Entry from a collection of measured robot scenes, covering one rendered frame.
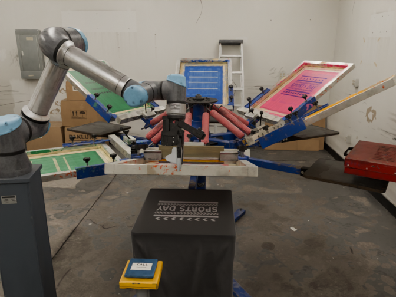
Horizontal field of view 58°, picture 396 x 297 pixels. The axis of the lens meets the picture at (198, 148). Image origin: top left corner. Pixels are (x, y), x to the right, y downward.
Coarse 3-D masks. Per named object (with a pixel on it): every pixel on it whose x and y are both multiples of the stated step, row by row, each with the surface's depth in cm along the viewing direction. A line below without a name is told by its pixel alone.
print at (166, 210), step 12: (168, 204) 177; (180, 204) 177; (192, 204) 177; (204, 204) 177; (216, 204) 177; (156, 216) 165; (168, 216) 165; (180, 216) 165; (192, 216) 165; (204, 216) 165; (216, 216) 165
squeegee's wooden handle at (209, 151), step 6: (162, 150) 194; (168, 150) 194; (186, 150) 194; (192, 150) 193; (198, 150) 193; (204, 150) 193; (210, 150) 193; (216, 150) 193; (222, 150) 192; (162, 156) 194; (186, 156) 194; (192, 156) 193; (198, 156) 193; (204, 156) 193; (210, 156) 193; (216, 156) 193
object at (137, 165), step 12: (108, 168) 136; (120, 168) 136; (132, 168) 136; (144, 168) 136; (156, 168) 136; (168, 168) 135; (192, 168) 135; (204, 168) 135; (216, 168) 135; (228, 168) 134; (240, 168) 134; (252, 168) 134
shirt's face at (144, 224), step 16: (160, 192) 192; (176, 192) 192; (192, 192) 192; (208, 192) 192; (224, 192) 192; (144, 208) 173; (224, 208) 173; (144, 224) 158; (160, 224) 158; (176, 224) 158; (192, 224) 158; (208, 224) 158; (224, 224) 158
